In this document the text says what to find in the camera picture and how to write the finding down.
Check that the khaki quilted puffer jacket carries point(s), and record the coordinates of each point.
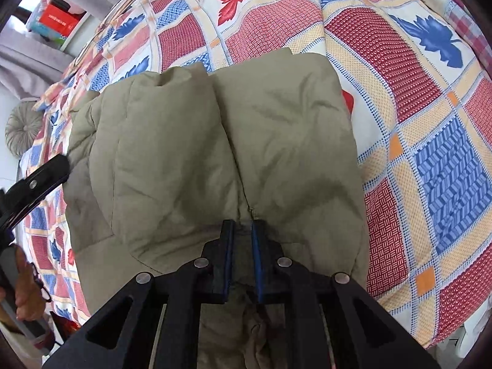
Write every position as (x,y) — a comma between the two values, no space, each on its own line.
(160,160)

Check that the round green pleated cushion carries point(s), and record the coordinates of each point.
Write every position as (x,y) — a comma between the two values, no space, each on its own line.
(22,127)

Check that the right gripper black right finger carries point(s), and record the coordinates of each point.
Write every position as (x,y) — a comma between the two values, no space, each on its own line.
(330,321)

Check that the red blue leaf patterned quilt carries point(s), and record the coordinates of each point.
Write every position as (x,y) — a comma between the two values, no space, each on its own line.
(420,103)

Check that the grey curtain left panel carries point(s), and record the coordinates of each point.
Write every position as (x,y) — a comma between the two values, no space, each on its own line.
(29,67)

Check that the red box on windowsill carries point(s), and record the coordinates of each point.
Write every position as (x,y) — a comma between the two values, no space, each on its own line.
(59,21)

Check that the person's left hand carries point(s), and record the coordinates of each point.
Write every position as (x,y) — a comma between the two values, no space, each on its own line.
(30,305)

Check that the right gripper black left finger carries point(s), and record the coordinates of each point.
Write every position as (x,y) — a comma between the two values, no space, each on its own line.
(153,321)

